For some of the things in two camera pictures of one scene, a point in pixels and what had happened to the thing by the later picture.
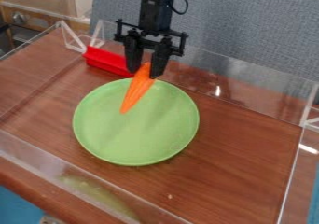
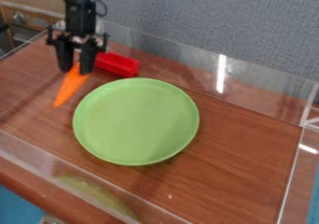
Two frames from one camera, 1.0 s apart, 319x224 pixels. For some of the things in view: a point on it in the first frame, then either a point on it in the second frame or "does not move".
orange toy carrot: x=137 y=87 -> x=72 y=79
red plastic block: x=106 y=61 does not move
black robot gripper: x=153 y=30 -> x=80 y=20
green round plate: x=149 y=133 does not move
